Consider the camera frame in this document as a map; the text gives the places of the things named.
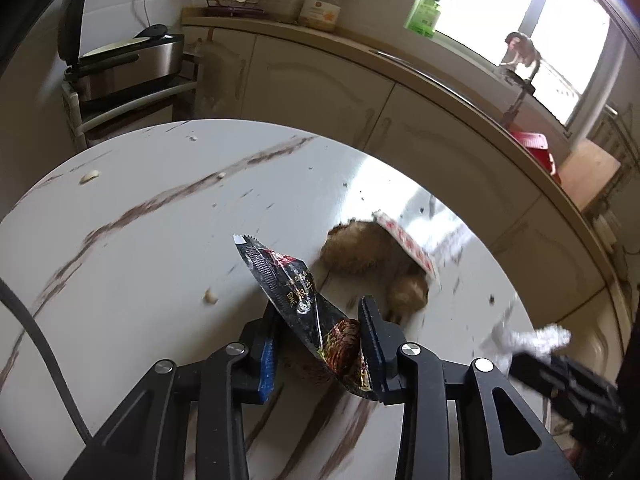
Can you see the cream kitchen cabinets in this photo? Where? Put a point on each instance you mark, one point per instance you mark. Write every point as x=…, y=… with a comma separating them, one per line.
x=310, y=80

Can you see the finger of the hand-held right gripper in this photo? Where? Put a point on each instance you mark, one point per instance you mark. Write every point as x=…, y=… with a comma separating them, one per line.
x=565, y=380

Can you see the clear glass jar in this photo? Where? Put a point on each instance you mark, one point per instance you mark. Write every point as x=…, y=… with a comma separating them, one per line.
x=320, y=15

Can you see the steel rice cooker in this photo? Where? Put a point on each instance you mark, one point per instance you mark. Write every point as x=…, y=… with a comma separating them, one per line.
x=135, y=65

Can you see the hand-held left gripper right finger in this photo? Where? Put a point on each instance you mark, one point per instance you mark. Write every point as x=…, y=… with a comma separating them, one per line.
x=372, y=345

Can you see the grey storage rack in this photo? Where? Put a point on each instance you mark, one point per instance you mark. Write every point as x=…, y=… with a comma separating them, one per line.
x=130, y=105

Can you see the white frame window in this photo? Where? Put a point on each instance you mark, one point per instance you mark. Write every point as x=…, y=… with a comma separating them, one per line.
x=475, y=10

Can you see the beige kitchen counter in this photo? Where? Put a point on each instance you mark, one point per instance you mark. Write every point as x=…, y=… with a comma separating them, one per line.
x=350, y=42

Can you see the large brown fried bread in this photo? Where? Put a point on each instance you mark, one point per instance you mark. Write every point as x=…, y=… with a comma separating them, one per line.
x=355, y=250

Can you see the white food crumb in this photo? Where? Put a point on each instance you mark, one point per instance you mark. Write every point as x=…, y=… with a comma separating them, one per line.
x=210, y=296
x=91, y=176

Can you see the red plastic container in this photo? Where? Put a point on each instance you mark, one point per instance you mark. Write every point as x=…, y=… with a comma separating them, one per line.
x=532, y=142

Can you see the black printed snack wrapper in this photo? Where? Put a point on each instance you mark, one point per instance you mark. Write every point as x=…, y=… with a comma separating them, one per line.
x=295, y=285

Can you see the small brown fried bread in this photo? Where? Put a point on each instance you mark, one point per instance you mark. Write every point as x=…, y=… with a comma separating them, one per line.
x=410, y=292

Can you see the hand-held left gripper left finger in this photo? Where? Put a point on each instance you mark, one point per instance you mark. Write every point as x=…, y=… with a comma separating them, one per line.
x=267, y=360

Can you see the metal faucet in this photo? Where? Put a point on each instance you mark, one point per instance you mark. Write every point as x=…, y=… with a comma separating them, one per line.
x=517, y=105

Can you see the wooden cutting board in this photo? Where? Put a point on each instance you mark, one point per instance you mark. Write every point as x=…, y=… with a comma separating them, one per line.
x=587, y=170

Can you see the green dish soap bottle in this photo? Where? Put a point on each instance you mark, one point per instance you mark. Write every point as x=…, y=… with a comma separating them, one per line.
x=424, y=15

